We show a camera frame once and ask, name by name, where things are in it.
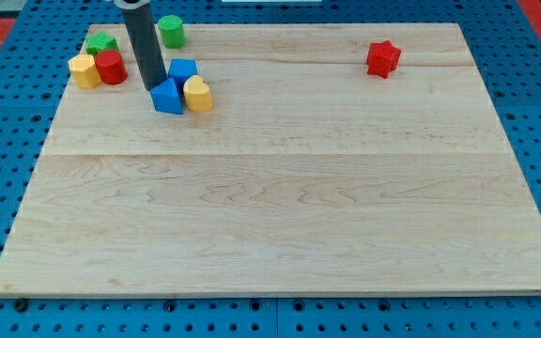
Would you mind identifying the green cylinder block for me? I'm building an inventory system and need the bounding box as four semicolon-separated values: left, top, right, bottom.
158;15;186;49

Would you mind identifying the wooden board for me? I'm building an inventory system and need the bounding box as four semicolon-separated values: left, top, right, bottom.
0;23;541;299

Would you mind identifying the red star block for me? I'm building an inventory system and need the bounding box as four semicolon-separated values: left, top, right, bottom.
366;40;401;79

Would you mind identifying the yellow heart block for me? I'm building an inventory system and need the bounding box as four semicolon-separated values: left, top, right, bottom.
183;75;213;113

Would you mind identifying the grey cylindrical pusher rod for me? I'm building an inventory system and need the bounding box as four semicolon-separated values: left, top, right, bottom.
113;0;167;91

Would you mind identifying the blue cube block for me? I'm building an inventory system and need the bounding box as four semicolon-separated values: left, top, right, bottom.
167;58;198;93

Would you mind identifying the yellow hexagon block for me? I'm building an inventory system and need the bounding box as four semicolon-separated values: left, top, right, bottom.
68;54;101;89

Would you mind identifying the red cylinder block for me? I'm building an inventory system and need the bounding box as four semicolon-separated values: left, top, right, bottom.
95;50;128;85

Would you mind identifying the blue triangle block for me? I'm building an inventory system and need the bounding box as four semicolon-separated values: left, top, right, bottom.
150;78;183;115

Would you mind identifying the green star block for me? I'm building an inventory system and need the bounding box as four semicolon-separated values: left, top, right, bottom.
85;31;119;56

